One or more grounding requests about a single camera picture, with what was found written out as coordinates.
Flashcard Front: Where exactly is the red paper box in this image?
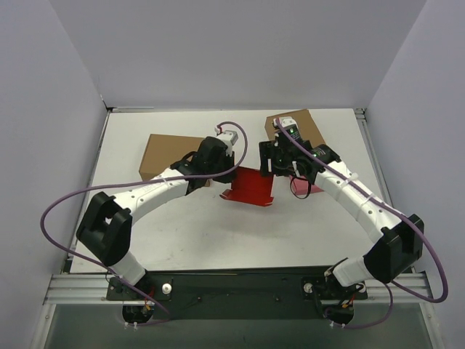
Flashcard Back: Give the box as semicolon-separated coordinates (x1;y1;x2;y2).
220;167;274;207

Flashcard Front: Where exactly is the brown cardboard box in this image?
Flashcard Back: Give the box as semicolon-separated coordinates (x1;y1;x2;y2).
264;109;326;147
139;134;203;181

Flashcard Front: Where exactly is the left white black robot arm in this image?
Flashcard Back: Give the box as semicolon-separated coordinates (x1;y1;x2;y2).
76;130;238;300

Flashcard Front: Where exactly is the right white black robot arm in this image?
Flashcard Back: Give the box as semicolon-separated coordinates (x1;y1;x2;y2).
259;117;424;287

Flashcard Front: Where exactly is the pink paper box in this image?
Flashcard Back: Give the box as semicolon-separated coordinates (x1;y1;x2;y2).
290;178;322;196

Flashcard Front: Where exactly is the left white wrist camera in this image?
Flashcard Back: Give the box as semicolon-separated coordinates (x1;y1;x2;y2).
215;126;238;156

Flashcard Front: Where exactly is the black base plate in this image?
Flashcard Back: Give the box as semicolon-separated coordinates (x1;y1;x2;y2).
106;266;368;324

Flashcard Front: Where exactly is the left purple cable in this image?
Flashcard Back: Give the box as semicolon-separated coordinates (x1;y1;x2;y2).
39;121;249;326

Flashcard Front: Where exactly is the purple cable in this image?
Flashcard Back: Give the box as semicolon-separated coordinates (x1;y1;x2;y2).
39;121;249;326
274;116;449;329

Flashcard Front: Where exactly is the aluminium frame rail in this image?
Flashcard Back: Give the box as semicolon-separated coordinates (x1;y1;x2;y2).
44;273;432;305

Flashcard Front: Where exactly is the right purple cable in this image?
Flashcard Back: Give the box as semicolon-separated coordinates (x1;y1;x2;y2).
274;116;449;329

